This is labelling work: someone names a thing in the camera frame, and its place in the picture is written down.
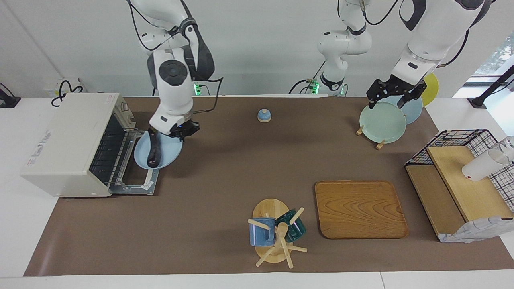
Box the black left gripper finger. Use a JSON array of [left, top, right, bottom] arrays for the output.
[[398, 81, 427, 109], [367, 80, 383, 110]]

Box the light blue plate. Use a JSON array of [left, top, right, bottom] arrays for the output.
[[134, 130, 183, 170]]

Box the dark purple eggplant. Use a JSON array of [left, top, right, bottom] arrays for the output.
[[147, 128, 162, 168]]

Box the oven glass door with handle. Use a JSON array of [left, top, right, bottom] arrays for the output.
[[108, 129, 161, 196]]

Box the white toaster oven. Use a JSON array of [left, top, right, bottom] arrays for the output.
[[20, 92, 137, 198]]

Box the pale blue plate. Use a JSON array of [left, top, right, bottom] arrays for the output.
[[385, 95, 423, 125]]

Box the yellow plate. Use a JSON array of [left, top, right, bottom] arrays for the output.
[[421, 73, 439, 107]]

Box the mint green plate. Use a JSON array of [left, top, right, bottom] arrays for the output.
[[359, 101, 407, 144]]

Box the wooden plate rack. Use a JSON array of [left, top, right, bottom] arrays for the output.
[[356, 125, 387, 150]]

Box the brown table mat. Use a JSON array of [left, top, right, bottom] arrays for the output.
[[23, 96, 514, 277]]

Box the window with greenery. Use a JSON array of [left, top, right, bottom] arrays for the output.
[[474, 32, 514, 77]]

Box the white cup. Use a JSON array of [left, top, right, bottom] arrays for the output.
[[462, 149, 510, 181]]

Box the clear glass cup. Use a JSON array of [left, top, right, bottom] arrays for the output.
[[496, 136, 514, 161]]

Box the wooden stepped shelf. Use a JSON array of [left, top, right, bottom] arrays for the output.
[[405, 145, 514, 241]]

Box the wooden mug tree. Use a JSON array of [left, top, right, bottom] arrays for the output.
[[247, 199, 308, 269]]

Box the wooden serving tray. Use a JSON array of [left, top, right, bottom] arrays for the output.
[[314, 180, 409, 240]]

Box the blue mug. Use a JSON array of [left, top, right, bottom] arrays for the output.
[[249, 217, 277, 247]]

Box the dark green mug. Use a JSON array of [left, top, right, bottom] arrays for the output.
[[275, 209, 307, 243]]

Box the white patterned cloth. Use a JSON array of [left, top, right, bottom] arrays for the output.
[[438, 216, 514, 244]]

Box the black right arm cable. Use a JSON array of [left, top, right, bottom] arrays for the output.
[[192, 76, 224, 116]]

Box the black wire basket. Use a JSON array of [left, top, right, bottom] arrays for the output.
[[404, 129, 514, 213]]

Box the metal wire oven rack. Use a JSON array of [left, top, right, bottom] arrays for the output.
[[89, 116, 135, 185]]

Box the black looped socket cable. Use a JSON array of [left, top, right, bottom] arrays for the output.
[[51, 80, 84, 107]]

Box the white wall socket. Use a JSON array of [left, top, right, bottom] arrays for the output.
[[43, 78, 87, 98]]

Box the black clamp mount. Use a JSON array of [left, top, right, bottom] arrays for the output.
[[0, 83, 21, 109]]

